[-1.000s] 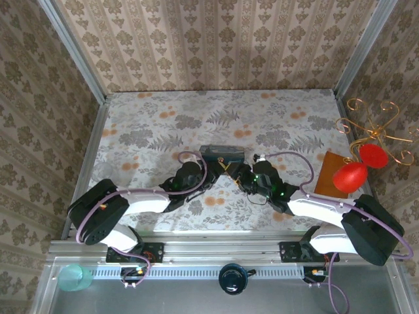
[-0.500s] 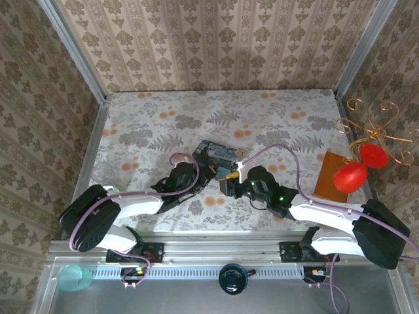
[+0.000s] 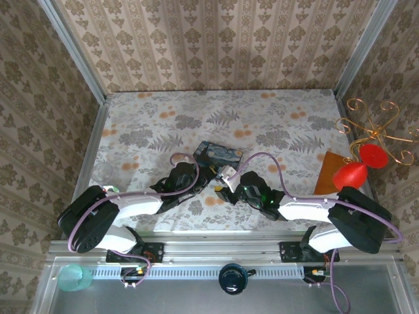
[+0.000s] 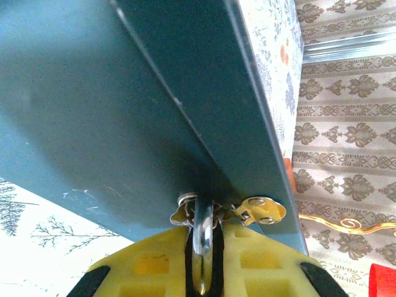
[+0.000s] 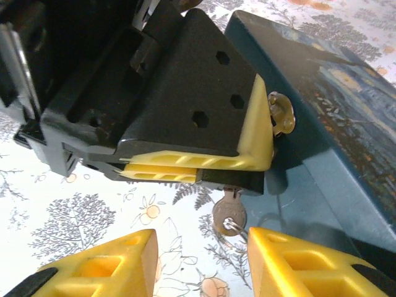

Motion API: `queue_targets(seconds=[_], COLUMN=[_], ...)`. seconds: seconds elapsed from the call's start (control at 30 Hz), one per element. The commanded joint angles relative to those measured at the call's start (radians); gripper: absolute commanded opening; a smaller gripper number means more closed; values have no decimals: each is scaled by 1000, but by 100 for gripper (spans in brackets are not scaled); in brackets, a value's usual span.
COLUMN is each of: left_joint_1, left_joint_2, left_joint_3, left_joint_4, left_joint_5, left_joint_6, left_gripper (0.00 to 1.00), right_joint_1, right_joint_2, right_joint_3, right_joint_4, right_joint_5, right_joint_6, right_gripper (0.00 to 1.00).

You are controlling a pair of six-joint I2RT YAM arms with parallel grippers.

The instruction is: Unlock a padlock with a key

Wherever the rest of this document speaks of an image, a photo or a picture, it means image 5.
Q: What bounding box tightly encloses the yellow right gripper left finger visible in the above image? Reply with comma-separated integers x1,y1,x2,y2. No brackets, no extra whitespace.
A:
0,228,159,297

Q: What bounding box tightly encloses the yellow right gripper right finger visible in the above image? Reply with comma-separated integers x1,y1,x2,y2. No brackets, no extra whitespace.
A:
247,226,396,297

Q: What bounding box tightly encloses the silver key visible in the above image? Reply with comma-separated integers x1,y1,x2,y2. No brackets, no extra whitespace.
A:
212,186,248,238

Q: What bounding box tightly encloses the starry night painting box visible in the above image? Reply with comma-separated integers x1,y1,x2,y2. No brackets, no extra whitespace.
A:
224,9,396,245

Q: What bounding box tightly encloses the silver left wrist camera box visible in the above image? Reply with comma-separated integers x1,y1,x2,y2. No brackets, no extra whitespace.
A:
0,18,43,123

